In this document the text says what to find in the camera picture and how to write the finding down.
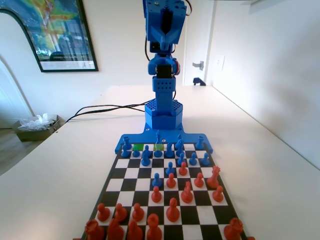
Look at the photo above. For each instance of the red chess rook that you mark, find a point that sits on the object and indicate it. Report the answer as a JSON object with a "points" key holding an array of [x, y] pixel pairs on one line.
{"points": [[94, 231], [233, 230]]}

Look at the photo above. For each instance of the white door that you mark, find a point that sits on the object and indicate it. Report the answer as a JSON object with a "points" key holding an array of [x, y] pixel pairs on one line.
{"points": [[207, 37]]}

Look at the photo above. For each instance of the blue base plate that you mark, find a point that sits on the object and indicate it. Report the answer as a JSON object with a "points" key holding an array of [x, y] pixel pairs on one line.
{"points": [[190, 138]]}

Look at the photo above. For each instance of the red chess pawn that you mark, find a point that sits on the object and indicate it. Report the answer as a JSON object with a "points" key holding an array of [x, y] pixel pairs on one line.
{"points": [[103, 213], [120, 213], [183, 170], [218, 195], [138, 213], [171, 182], [199, 181], [156, 196]]}

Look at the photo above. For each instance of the clear plastic bag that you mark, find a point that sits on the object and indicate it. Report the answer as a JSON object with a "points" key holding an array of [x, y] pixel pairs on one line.
{"points": [[37, 123]]}

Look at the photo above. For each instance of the blue geared gripper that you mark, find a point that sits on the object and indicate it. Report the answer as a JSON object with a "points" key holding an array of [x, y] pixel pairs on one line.
{"points": [[163, 39]]}

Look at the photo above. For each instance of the white arched panel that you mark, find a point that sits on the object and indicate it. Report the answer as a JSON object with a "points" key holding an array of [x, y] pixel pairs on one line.
{"points": [[10, 40]]}

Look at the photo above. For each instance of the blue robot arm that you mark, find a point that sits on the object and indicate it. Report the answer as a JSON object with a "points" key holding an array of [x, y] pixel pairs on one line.
{"points": [[163, 87]]}

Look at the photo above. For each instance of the blue chess pawn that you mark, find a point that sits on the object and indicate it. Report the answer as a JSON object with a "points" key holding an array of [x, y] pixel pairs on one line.
{"points": [[124, 153], [157, 182], [147, 148], [135, 153], [170, 170], [205, 160], [181, 160], [192, 160]]}

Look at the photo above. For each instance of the red chess bishop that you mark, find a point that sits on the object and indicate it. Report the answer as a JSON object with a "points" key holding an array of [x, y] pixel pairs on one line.
{"points": [[173, 212], [135, 232]]}

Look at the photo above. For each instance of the blue chess queen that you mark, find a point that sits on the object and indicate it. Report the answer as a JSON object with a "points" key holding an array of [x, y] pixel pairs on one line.
{"points": [[179, 140]]}

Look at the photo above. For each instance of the black white chessboard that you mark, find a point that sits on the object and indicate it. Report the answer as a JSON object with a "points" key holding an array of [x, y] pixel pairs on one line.
{"points": [[140, 185]]}

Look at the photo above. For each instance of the white light switch plate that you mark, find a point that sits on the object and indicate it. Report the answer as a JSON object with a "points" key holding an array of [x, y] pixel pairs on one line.
{"points": [[220, 63]]}

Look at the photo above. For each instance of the brown cardboard box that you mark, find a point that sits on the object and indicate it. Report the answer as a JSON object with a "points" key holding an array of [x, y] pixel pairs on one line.
{"points": [[32, 136]]}

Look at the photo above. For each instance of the dark blue clamp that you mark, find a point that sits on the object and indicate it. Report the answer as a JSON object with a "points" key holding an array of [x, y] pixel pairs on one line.
{"points": [[198, 82]]}

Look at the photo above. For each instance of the blue chess knight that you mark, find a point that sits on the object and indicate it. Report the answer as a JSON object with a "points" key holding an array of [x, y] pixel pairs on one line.
{"points": [[179, 151], [145, 161]]}

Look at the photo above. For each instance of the red chess knight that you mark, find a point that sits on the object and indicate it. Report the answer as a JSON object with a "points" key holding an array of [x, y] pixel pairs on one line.
{"points": [[187, 195], [115, 231]]}

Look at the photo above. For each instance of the framed map poster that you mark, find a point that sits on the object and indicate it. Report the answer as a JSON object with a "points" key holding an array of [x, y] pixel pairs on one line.
{"points": [[62, 30]]}

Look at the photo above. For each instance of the blue chess rook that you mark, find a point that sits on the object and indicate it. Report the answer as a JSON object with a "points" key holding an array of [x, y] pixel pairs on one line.
{"points": [[199, 143], [126, 143]]}

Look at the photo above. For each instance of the blue gripper camera box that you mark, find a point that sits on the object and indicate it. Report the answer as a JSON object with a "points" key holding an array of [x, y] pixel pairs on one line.
{"points": [[170, 50]]}

